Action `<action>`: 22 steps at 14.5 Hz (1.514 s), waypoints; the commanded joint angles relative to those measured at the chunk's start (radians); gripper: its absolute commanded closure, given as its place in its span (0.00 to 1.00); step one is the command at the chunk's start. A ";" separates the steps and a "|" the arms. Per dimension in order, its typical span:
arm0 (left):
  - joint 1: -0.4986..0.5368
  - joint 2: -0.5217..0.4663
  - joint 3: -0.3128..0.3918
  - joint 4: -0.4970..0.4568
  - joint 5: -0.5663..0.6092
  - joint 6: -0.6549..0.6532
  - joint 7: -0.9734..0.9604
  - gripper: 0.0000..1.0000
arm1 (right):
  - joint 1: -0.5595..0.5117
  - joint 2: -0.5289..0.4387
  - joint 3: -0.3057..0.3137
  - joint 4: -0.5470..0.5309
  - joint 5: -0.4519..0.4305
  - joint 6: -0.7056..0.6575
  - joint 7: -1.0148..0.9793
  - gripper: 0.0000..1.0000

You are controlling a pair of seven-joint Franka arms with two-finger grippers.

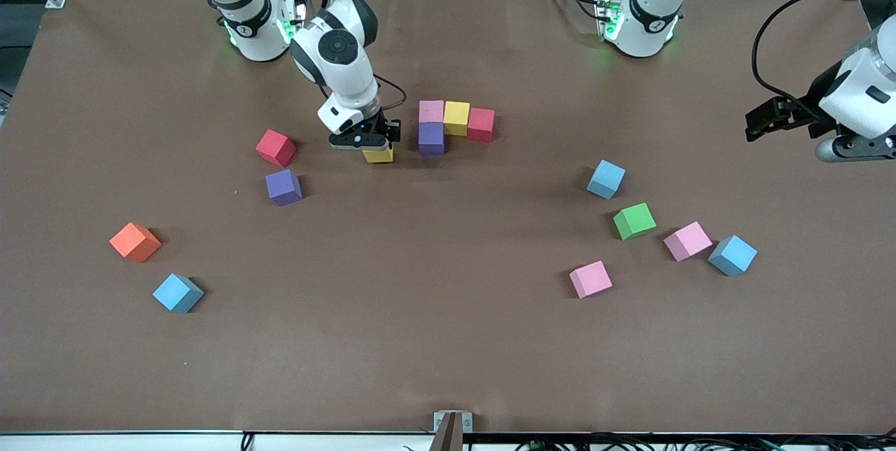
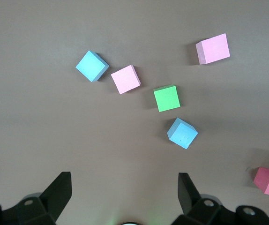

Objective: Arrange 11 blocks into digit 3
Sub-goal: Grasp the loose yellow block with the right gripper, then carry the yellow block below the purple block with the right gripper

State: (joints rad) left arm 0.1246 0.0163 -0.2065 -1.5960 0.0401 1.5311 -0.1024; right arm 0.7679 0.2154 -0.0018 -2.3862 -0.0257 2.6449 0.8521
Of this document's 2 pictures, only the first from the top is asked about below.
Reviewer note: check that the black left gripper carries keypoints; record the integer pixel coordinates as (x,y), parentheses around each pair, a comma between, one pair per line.
(816,102)

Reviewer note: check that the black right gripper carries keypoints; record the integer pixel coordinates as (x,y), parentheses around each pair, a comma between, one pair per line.
(384,128)

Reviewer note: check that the yellow foam cube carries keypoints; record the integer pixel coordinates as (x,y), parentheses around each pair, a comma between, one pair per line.
(378,155)
(456,118)

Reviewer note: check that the purple foam cube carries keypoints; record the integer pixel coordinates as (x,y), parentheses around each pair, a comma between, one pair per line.
(431,139)
(283,187)

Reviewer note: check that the pink foam cube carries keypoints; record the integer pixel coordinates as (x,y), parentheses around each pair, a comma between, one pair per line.
(687,241)
(590,279)
(431,112)

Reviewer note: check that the red foam cube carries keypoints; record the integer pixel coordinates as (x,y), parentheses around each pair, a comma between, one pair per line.
(275,148)
(481,125)

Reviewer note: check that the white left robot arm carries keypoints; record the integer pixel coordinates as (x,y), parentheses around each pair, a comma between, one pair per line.
(651,17)

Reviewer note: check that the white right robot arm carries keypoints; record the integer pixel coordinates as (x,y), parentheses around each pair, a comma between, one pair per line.
(350,80)

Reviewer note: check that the blue foam cube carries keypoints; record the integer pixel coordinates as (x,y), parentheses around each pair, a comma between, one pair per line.
(178,293)
(732,255)
(605,179)

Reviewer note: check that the green foam cube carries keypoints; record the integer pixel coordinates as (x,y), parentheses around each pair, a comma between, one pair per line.
(634,220)

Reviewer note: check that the brown table cover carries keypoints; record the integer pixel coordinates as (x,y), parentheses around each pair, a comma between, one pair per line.
(448,353)

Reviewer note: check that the orange foam cube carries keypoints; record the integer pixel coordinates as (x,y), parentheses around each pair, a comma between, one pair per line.
(135,241)

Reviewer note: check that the grey metal bracket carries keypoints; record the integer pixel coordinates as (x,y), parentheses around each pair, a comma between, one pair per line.
(453,437)

